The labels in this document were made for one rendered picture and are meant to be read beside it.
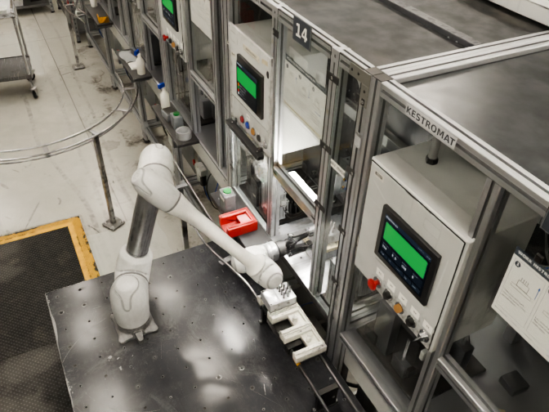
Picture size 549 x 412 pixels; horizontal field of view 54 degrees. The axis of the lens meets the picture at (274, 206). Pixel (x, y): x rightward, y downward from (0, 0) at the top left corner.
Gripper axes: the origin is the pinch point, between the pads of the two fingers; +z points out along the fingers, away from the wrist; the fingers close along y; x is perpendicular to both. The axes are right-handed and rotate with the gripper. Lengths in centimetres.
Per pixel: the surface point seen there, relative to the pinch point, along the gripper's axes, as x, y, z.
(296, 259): -0.2, -10.7, -9.1
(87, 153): 273, -102, -64
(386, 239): -63, 58, -16
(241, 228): 26.5, -6.4, -25.5
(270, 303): -20.1, -8.8, -32.9
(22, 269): 148, -100, -135
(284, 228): 21.6, -10.8, -4.0
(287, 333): -33.8, -13.5, -31.7
